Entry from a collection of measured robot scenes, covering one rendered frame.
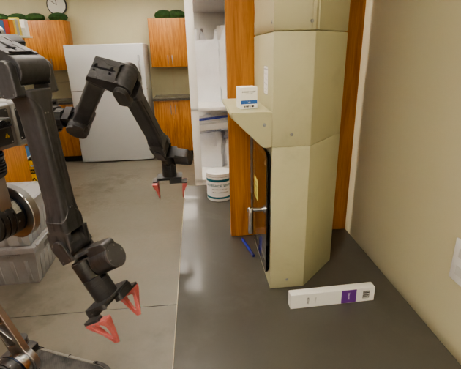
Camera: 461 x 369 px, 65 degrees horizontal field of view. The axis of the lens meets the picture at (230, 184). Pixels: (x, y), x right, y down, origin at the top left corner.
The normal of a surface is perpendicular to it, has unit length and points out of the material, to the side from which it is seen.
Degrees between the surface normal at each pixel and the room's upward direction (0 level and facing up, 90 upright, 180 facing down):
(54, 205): 87
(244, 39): 90
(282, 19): 90
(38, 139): 90
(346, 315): 0
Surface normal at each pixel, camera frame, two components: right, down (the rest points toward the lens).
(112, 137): 0.09, 0.34
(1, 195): 0.95, 0.08
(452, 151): -0.99, 0.06
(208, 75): -0.43, 0.34
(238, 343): -0.03, -0.94
